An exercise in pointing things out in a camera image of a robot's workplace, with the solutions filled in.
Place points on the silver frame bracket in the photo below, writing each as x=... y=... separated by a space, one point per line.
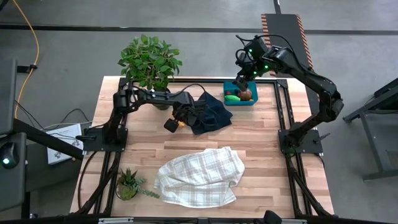
x=115 y=220
x=292 y=221

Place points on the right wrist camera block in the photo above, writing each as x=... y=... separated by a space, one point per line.
x=241 y=83

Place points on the black rounded object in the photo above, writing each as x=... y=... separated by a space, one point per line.
x=272 y=217

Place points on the black aluminium table frame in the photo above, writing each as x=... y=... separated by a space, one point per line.
x=202 y=80

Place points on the black device with light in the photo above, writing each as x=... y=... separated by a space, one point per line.
x=7 y=155

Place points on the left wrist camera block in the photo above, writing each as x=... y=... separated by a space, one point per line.
x=171 y=125

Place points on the green toy cucumber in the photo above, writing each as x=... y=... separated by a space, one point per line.
x=232 y=98

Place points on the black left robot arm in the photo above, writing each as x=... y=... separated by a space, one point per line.
x=155 y=97

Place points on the yellow toy banana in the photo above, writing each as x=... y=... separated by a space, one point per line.
x=181 y=124

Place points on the navy blue cloth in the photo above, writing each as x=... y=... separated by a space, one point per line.
x=217 y=115

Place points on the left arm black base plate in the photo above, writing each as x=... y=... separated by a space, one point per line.
x=93 y=141

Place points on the small potted succulent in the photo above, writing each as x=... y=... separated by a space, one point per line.
x=127 y=183

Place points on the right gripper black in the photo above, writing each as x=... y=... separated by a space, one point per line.
x=252 y=63

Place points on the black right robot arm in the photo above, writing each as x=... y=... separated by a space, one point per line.
x=311 y=81

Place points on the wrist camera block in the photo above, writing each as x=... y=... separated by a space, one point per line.
x=241 y=83
x=171 y=125

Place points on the teal plastic tupperware container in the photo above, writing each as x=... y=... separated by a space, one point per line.
x=253 y=102

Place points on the black diagonal beam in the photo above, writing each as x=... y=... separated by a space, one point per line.
x=34 y=133

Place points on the black striped-edge floor mat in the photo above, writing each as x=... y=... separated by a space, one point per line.
x=281 y=23

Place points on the white plaid kitchen towel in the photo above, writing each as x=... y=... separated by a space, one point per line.
x=205 y=180

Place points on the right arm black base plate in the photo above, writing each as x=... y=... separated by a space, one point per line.
x=312 y=146

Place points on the white printed cardboard box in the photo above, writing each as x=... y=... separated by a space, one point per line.
x=65 y=132

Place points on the brown toy kiwi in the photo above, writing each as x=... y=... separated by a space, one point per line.
x=245 y=95

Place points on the dark metal table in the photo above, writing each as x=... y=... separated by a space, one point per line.
x=370 y=137

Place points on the large leafy potted plant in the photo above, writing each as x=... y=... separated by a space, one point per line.
x=149 y=62

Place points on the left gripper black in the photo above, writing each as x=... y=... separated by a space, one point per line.
x=186 y=113

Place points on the dark grey cart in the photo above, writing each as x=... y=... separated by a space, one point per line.
x=7 y=93

